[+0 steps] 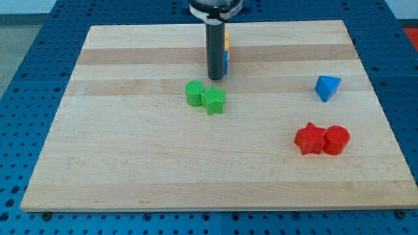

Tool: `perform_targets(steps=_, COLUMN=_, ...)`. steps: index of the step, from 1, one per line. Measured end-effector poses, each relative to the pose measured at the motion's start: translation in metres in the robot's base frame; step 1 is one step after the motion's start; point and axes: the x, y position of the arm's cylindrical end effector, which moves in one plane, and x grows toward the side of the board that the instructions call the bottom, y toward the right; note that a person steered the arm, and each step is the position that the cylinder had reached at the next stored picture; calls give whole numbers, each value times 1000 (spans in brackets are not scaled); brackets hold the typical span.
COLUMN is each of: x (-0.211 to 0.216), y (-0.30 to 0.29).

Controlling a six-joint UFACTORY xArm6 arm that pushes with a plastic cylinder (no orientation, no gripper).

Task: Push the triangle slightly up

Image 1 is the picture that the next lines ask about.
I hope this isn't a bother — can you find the yellow block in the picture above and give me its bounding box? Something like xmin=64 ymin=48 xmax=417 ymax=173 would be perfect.
xmin=224 ymin=31 xmax=230 ymax=51

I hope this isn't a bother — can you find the blue block behind rod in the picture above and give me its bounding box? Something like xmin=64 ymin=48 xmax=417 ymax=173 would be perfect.
xmin=224 ymin=50 xmax=229 ymax=74

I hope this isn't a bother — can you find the green cylinder block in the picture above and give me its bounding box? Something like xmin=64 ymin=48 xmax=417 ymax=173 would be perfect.
xmin=185 ymin=80 xmax=205 ymax=106

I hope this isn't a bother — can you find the round black white mount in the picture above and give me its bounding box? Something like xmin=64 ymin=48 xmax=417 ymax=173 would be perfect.
xmin=188 ymin=0 xmax=244 ymax=22

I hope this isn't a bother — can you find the red star block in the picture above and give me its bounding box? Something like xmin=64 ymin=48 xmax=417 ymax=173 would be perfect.
xmin=294 ymin=122 xmax=326 ymax=155

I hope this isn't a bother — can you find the green star block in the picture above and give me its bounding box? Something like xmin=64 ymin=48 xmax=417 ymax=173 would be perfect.
xmin=201 ymin=86 xmax=225 ymax=115

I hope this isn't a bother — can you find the red cylinder block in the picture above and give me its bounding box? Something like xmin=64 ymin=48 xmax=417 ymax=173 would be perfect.
xmin=323 ymin=125 xmax=351 ymax=155

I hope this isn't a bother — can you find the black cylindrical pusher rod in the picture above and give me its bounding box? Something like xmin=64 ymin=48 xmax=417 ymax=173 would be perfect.
xmin=205 ymin=22 xmax=225 ymax=80

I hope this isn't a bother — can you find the blue triangle block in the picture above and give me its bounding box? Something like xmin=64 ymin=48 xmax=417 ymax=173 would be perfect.
xmin=314 ymin=76 xmax=341 ymax=102

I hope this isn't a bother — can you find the wooden board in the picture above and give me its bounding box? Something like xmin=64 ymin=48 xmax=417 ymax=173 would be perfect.
xmin=20 ymin=20 xmax=417 ymax=212

